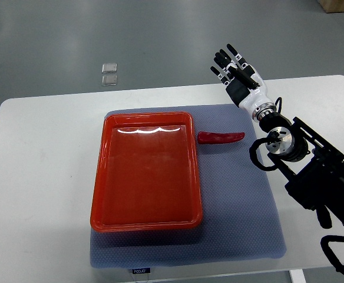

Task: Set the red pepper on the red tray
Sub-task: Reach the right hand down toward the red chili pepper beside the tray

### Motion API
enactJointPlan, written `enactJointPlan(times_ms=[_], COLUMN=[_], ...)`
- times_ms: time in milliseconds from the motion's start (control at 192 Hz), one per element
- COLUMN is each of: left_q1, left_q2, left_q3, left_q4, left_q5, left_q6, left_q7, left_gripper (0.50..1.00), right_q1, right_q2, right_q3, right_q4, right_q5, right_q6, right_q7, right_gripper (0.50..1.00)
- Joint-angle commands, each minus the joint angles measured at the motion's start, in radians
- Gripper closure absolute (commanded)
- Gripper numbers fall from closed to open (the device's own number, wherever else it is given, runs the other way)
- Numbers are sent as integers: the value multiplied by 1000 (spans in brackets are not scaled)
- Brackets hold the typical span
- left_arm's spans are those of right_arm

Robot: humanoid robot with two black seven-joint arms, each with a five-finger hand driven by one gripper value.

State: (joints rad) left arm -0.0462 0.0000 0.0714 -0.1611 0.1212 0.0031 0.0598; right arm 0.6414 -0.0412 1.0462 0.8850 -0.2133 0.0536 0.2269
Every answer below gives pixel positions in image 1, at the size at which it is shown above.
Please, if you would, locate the cardboard box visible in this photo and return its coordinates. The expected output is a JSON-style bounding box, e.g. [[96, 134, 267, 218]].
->
[[318, 0, 344, 13]]

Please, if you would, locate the blue-grey textured mat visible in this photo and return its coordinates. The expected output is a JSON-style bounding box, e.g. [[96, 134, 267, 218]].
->
[[90, 104, 286, 269]]

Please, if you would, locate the red plastic tray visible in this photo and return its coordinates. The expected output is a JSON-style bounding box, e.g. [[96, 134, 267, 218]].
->
[[90, 111, 203, 233]]

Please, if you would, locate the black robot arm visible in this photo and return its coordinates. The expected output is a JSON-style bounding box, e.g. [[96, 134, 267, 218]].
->
[[210, 44, 344, 276]]

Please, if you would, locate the white table leg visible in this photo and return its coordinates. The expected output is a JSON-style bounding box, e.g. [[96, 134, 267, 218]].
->
[[289, 269, 306, 283]]

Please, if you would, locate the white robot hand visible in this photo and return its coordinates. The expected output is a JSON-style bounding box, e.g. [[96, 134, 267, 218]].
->
[[210, 44, 275, 116]]

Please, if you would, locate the black table label tag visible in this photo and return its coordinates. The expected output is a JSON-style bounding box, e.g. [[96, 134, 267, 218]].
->
[[132, 268, 151, 275]]

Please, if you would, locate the red pepper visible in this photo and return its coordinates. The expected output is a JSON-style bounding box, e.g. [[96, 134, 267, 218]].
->
[[197, 131, 245, 144]]

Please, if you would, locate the upper floor socket plate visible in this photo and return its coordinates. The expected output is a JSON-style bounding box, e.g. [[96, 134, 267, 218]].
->
[[101, 62, 117, 74]]

